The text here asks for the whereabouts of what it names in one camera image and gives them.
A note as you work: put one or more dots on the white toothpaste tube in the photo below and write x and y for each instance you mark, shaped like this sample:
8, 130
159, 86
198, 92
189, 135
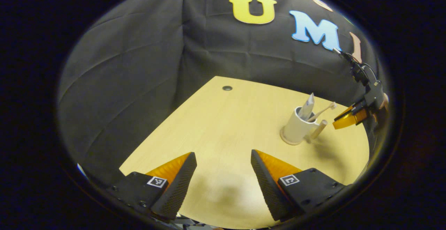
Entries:
307, 109

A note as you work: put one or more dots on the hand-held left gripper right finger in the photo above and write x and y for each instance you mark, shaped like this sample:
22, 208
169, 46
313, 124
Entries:
270, 191

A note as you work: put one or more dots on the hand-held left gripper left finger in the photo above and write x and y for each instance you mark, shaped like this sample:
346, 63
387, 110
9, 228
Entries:
177, 191

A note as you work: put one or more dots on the wooden toothbrush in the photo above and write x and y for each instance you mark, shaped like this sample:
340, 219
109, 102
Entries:
324, 110

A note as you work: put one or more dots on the light wooden desktop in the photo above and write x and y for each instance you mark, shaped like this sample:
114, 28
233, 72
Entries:
226, 125

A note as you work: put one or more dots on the white cup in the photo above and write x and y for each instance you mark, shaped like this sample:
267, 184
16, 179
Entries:
296, 129

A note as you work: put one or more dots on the round cork coaster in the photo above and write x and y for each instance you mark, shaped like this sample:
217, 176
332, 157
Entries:
291, 143

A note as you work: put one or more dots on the black backdrop cloth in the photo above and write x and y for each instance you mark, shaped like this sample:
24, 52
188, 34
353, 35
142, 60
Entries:
139, 66

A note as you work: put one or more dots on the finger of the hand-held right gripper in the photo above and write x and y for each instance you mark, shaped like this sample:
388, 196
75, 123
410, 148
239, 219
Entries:
348, 120

